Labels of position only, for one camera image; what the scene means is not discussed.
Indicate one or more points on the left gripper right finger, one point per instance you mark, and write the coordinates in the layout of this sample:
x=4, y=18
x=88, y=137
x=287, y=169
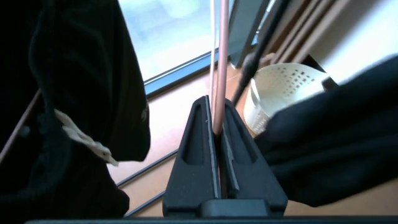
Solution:
x=255, y=183

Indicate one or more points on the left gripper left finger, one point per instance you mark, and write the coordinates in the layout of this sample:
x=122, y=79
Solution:
x=189, y=186

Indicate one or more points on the black garment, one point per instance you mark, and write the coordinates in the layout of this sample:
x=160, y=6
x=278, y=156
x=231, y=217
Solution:
x=335, y=140

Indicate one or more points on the white laundry basket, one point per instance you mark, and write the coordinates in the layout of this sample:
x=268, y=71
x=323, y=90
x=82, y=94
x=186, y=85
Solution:
x=280, y=84

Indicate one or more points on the black clothes rack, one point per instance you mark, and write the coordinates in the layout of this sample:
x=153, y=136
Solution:
x=255, y=59

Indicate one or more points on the brown curtain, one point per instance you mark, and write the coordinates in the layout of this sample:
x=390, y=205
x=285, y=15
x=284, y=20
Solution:
x=298, y=28

